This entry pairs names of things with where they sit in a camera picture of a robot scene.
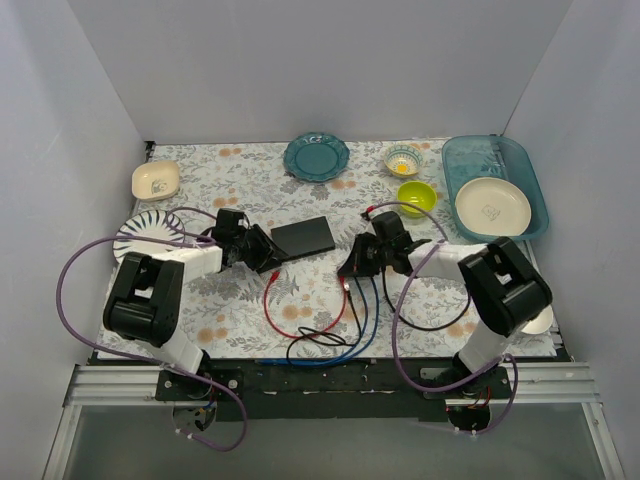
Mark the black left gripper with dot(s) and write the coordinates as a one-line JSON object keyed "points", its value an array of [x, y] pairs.
{"points": [[257, 245]]}

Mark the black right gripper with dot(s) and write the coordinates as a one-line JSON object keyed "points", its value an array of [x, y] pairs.
{"points": [[370, 253]]}

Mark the black network switch box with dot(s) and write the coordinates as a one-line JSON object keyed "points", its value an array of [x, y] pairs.
{"points": [[305, 238]]}

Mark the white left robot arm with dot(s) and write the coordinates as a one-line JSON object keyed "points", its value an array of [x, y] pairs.
{"points": [[144, 303]]}

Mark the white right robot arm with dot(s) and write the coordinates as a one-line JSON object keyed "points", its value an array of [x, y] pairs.
{"points": [[505, 288]]}

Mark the lime green bowl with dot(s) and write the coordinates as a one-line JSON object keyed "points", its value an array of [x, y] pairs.
{"points": [[418, 193]]}

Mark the blue striped white plate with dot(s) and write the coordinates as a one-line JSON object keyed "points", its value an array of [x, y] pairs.
{"points": [[155, 224]]}

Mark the patterned small bowl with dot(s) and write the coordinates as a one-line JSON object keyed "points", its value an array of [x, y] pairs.
{"points": [[403, 160]]}

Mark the cream square bowl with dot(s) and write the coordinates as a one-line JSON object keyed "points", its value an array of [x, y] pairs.
{"points": [[154, 181]]}

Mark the cream round plate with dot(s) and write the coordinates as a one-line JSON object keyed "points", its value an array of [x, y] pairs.
{"points": [[493, 207]]}

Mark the teal scalloped plate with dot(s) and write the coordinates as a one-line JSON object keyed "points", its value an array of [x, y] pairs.
{"points": [[316, 157]]}

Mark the teal plastic tray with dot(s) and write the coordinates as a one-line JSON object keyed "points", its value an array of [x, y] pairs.
{"points": [[467, 158]]}

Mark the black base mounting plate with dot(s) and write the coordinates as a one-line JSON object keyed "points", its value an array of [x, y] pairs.
{"points": [[364, 388]]}

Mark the white bowl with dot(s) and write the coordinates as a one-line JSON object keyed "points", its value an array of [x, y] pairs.
{"points": [[540, 324]]}

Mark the aluminium frame rail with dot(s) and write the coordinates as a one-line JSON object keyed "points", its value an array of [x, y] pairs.
{"points": [[128, 384]]}

